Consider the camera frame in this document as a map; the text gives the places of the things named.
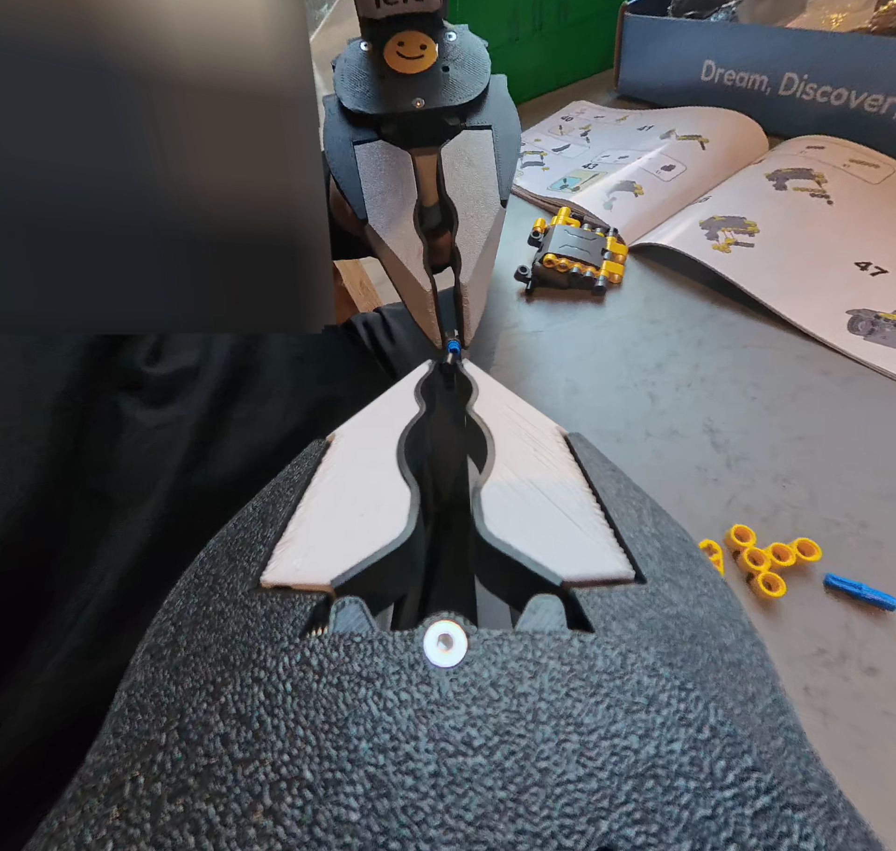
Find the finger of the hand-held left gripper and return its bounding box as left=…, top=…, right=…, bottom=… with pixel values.
left=353, top=138, right=452, bottom=341
left=440, top=128, right=506, bottom=346

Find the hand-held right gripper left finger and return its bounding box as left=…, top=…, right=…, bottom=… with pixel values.
left=259, top=358, right=449, bottom=617

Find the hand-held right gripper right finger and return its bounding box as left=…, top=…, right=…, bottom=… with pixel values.
left=455, top=359, right=644, bottom=617

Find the person's left hand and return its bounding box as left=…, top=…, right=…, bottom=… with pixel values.
left=419, top=200, right=457, bottom=268

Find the grey and yellow brick assembly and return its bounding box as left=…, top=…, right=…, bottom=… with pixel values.
left=514, top=208, right=630, bottom=297

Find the green plastic crate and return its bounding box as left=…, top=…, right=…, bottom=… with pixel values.
left=448, top=0, right=676, bottom=106

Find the person's dark clothing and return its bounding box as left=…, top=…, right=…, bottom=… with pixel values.
left=0, top=305, right=435, bottom=838

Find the blue cardboard box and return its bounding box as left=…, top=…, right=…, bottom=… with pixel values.
left=615, top=0, right=896, bottom=141

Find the white building instruction booklet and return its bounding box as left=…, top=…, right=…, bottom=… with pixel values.
left=510, top=100, right=896, bottom=381

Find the yellow ring cluster brick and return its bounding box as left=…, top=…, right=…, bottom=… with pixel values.
left=724, top=523, right=823, bottom=598

